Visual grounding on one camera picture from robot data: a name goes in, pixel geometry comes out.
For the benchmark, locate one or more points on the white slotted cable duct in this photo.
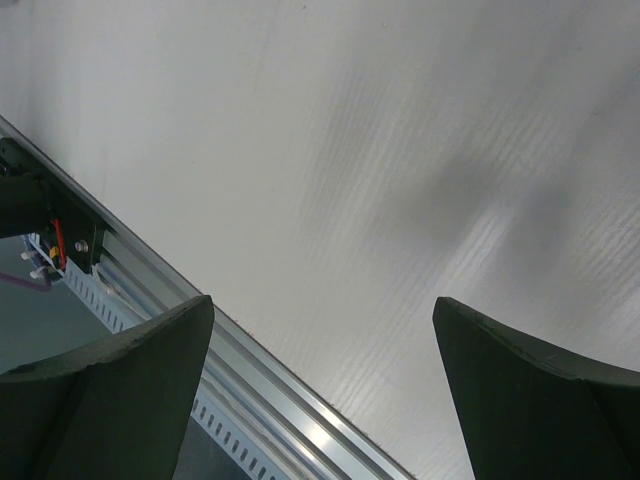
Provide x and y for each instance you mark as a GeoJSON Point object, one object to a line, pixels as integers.
{"type": "Point", "coordinates": [119, 295]}

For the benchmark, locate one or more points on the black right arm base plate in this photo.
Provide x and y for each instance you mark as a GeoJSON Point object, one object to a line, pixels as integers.
{"type": "Point", "coordinates": [35, 201]}

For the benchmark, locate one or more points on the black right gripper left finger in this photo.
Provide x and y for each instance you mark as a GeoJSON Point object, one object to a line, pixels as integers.
{"type": "Point", "coordinates": [116, 408]}

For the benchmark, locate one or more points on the aluminium mounting rail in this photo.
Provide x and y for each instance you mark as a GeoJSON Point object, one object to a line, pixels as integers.
{"type": "Point", "coordinates": [299, 434]}

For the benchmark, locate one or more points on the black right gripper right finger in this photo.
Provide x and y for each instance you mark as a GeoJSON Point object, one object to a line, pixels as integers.
{"type": "Point", "coordinates": [529, 409]}

